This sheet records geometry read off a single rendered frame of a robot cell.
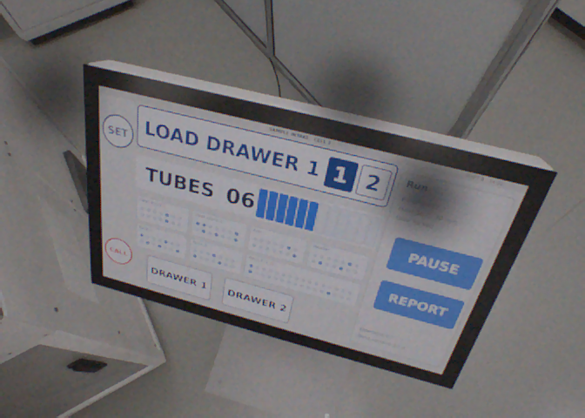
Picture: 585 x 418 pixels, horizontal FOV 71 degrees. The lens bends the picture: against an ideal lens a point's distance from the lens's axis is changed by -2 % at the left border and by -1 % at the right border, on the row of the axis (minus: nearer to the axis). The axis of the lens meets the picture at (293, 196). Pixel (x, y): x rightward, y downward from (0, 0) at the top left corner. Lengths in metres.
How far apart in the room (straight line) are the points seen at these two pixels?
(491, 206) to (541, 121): 1.77
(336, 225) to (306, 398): 1.09
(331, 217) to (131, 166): 0.25
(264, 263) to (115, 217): 0.20
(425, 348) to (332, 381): 0.97
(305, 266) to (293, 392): 1.03
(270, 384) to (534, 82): 1.82
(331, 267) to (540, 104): 1.88
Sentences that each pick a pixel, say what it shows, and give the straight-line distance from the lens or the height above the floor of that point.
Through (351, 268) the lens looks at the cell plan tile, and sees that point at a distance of 0.51.
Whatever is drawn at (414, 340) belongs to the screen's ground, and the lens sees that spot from 0.57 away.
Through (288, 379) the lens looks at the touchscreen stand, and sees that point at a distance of 1.52.
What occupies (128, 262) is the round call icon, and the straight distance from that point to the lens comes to 0.61.
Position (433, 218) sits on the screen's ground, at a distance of 0.48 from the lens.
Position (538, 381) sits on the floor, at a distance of 1.77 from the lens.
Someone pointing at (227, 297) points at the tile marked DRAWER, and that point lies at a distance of 0.58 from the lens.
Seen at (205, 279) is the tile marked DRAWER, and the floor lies 1.01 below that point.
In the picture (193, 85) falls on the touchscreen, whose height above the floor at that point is 1.19.
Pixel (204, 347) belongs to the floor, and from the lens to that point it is 1.59.
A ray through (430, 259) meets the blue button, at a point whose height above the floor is 1.10.
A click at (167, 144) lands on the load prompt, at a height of 1.15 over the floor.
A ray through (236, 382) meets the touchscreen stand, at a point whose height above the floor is 0.03.
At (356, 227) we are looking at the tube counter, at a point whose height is 1.11.
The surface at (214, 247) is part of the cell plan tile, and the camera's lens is 0.54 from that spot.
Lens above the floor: 1.55
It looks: 64 degrees down
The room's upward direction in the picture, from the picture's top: straight up
